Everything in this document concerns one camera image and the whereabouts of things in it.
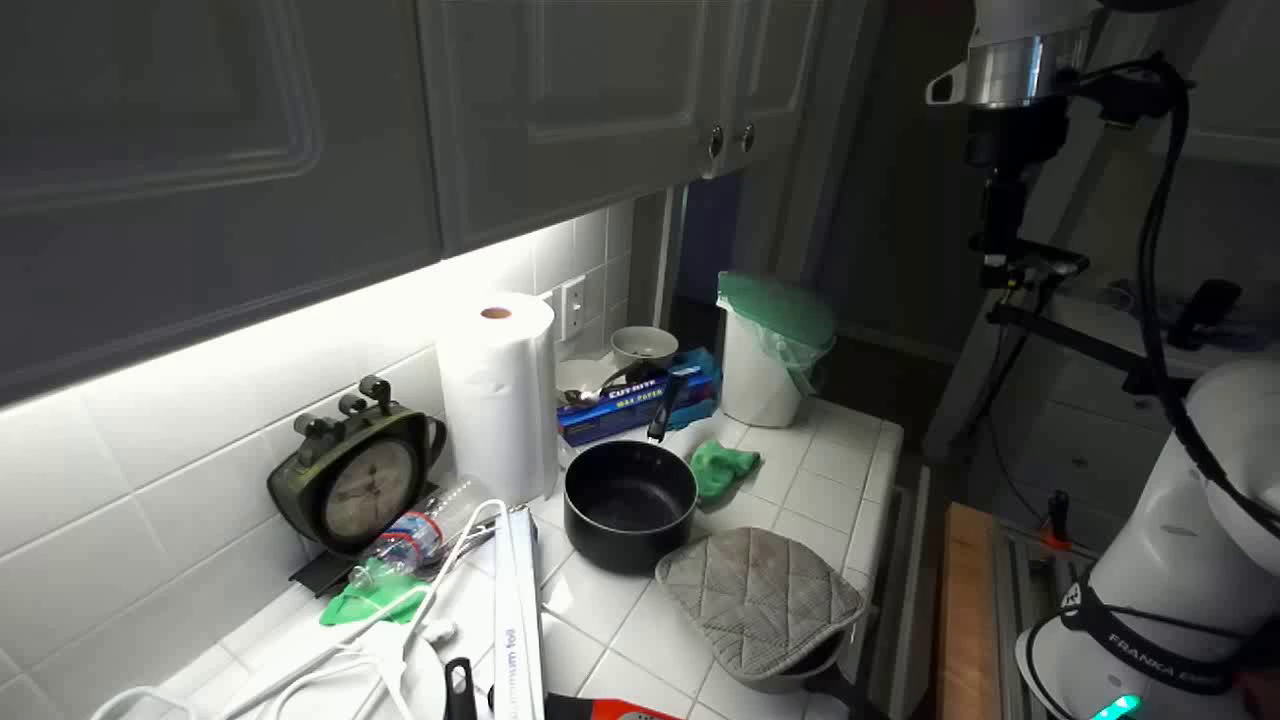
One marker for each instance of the narrow grey cabinet door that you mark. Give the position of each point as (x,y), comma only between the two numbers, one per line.
(770,70)

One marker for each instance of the green table clock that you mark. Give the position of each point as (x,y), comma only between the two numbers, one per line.
(365,480)

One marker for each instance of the blue wrap box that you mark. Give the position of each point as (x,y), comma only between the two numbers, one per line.
(640,402)

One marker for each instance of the grey ceramic bowl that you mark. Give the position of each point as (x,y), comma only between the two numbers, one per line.
(644,346)

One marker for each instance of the white bin with green bag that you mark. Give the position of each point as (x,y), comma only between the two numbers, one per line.
(760,370)

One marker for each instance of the large grey cabinet door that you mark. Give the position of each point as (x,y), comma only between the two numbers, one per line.
(180,150)

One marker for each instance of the camera on mount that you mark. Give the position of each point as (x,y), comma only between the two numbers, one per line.
(1070,340)

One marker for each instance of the cabinet door knob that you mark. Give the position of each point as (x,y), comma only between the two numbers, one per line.
(747,136)
(715,141)

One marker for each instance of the white drawer cabinet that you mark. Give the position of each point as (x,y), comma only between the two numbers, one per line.
(1080,440)

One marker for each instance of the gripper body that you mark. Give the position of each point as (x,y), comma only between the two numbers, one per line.
(1015,135)

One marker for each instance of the clear plastic bottle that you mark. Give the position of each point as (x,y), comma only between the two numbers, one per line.
(415,535)

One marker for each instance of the red and black packet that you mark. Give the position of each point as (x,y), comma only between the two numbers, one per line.
(610,710)

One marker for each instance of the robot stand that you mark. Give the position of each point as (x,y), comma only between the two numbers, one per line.
(968,620)

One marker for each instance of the long white wrap box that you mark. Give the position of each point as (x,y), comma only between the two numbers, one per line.
(518,620)

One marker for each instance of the paper towel roll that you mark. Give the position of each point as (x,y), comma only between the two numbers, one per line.
(497,400)

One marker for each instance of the black pot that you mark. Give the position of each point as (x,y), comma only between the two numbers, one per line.
(628,510)

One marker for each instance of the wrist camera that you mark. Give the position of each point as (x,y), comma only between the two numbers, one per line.
(1125,98)

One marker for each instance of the grey quilted pot holder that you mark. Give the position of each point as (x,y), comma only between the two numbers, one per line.
(755,600)

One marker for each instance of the grey wall cabinet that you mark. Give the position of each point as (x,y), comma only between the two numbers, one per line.
(300,120)

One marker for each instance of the black object on counter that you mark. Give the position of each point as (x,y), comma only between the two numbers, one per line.
(1203,312)

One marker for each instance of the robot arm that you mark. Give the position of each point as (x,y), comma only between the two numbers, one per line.
(1160,560)

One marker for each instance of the green cloth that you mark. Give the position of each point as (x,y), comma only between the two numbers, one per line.
(720,468)

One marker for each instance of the metal spoon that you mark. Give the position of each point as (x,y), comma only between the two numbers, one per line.
(590,392)

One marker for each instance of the green plastic bag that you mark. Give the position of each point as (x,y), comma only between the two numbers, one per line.
(365,604)

